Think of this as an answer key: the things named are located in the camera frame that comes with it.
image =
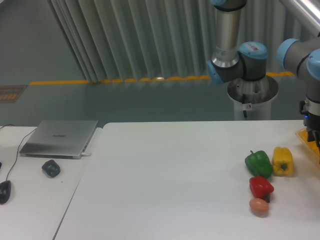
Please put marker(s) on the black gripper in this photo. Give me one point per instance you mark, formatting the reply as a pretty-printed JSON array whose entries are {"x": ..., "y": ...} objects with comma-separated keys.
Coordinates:
[{"x": 311, "y": 111}]

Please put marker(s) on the green bell pepper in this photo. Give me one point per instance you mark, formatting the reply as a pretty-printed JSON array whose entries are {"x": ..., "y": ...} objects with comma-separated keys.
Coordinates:
[{"x": 258, "y": 164}]

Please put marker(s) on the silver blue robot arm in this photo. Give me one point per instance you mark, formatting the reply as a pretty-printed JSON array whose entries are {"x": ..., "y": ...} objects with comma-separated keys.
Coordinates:
[{"x": 244, "y": 67}]

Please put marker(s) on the yellow plastic basket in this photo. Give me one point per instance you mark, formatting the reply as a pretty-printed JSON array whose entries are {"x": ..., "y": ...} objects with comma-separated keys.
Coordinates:
[{"x": 310, "y": 146}]

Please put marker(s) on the yellow bell pepper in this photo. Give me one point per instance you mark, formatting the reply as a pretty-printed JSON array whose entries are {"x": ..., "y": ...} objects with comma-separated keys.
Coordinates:
[{"x": 282, "y": 162}]

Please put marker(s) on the red bell pepper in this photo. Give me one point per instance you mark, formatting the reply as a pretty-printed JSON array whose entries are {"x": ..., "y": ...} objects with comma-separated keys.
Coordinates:
[{"x": 261, "y": 188}]

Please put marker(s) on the brown egg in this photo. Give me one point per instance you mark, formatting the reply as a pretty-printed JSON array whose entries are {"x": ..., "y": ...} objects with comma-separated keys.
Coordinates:
[{"x": 259, "y": 206}]

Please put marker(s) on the grey pleated curtain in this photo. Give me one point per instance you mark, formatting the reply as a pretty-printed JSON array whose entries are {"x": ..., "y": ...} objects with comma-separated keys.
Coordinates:
[{"x": 138, "y": 39}]

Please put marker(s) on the white usb dongle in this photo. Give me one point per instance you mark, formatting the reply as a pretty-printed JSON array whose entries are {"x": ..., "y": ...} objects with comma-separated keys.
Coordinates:
[{"x": 84, "y": 154}]

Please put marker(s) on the silver laptop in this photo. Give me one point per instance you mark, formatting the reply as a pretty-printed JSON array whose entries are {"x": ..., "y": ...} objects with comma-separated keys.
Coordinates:
[{"x": 63, "y": 139}]

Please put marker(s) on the small black box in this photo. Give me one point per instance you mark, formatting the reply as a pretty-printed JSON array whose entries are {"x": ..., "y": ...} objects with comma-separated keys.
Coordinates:
[{"x": 51, "y": 168}]

